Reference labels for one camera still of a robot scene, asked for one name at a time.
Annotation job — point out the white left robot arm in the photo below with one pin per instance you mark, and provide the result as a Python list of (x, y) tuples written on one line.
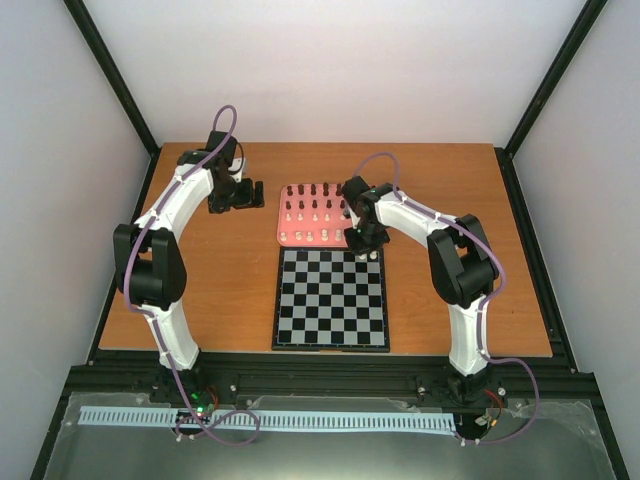
[(150, 270)]

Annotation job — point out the white pawn row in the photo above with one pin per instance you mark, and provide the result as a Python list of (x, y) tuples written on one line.
[(312, 218)]

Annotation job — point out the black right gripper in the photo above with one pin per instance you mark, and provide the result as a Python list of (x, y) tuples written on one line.
[(358, 249)]

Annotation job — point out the light blue cable duct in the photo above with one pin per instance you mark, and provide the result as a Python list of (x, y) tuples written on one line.
[(271, 421)]

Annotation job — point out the pink piece tray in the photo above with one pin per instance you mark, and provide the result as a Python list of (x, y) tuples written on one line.
[(316, 228)]

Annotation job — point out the black pawn row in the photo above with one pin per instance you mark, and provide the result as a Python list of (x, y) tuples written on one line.
[(318, 205)]

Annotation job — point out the black piece back row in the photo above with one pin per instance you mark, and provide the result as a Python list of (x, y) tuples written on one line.
[(299, 190)]

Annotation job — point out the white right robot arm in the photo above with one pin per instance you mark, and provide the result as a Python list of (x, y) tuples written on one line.
[(463, 267)]

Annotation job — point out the black aluminium frame rail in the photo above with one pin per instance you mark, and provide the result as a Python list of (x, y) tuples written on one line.
[(237, 376)]

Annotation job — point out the black and grey chessboard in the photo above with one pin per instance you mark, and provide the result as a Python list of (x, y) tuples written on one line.
[(329, 299)]

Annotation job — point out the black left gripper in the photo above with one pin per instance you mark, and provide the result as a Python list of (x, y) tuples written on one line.
[(258, 201)]

